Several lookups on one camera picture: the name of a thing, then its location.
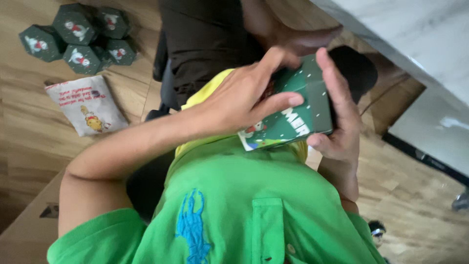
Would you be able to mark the person's left hand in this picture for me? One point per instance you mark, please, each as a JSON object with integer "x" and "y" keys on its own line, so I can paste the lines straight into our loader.
{"x": 234, "y": 102}

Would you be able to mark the grey shoe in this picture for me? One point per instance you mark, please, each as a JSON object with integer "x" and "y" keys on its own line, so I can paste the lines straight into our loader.
{"x": 461, "y": 201}

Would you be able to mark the small dark-topped figurine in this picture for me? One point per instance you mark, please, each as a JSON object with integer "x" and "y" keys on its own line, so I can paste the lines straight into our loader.
{"x": 376, "y": 233}

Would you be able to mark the person's right hand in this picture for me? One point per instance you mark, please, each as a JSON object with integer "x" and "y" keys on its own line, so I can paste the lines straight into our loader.
{"x": 344, "y": 135}

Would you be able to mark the green hexagonal snowman box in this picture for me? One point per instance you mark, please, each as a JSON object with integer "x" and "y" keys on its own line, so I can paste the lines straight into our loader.
{"x": 82, "y": 58}
{"x": 75, "y": 25}
{"x": 111, "y": 22}
{"x": 121, "y": 52}
{"x": 42, "y": 43}

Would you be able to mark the person's green polo shirt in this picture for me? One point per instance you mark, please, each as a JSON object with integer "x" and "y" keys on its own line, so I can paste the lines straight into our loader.
{"x": 238, "y": 205}

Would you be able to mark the brown cardboard box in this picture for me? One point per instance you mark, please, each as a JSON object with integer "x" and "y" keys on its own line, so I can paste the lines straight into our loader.
{"x": 29, "y": 227}

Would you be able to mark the white marble counter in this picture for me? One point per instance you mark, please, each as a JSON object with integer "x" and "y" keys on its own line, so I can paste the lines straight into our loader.
{"x": 421, "y": 55}

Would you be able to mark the white printed fabric pouch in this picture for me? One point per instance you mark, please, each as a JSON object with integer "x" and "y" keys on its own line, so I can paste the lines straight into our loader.
{"x": 88, "y": 106}

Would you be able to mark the green snowman print gift box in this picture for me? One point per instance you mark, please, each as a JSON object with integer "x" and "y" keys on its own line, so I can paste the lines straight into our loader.
{"x": 289, "y": 121}

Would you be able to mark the yellow cloth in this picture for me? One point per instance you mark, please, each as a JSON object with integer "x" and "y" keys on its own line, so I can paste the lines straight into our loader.
{"x": 205, "y": 91}

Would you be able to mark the black rounded object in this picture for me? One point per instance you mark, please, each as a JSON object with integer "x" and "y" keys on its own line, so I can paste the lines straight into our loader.
{"x": 353, "y": 69}

